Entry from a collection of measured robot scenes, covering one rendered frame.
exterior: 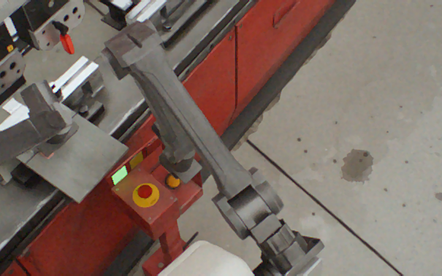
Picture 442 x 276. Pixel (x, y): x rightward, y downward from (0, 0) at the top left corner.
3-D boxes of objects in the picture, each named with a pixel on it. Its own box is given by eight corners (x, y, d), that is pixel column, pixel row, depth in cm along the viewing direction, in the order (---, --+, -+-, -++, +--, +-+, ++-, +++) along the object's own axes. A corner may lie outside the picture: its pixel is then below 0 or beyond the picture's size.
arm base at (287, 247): (282, 289, 115) (326, 245, 119) (257, 254, 113) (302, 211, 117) (260, 281, 123) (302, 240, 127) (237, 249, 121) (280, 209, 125)
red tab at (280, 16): (277, 29, 232) (278, 16, 226) (272, 27, 233) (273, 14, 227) (299, 4, 239) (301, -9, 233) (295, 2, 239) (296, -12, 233)
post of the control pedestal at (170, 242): (175, 275, 229) (160, 212, 183) (165, 265, 231) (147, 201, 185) (186, 264, 231) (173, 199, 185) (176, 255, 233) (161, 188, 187)
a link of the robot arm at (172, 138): (109, 62, 115) (157, 28, 117) (94, 45, 118) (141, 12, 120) (174, 171, 151) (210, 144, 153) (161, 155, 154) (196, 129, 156)
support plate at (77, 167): (79, 204, 149) (77, 201, 148) (0, 147, 157) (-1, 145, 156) (129, 150, 156) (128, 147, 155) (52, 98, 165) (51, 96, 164)
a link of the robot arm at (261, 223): (264, 250, 117) (287, 232, 117) (233, 207, 114) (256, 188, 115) (250, 239, 125) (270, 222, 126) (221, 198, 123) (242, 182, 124)
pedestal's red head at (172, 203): (154, 242, 179) (146, 215, 163) (116, 207, 184) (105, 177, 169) (204, 194, 186) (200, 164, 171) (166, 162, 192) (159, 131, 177)
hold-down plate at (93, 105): (27, 188, 164) (24, 183, 161) (12, 177, 166) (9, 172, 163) (105, 109, 176) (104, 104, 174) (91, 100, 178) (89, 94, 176)
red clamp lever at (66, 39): (72, 57, 151) (62, 30, 143) (59, 49, 152) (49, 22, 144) (77, 52, 152) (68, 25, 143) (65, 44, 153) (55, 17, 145)
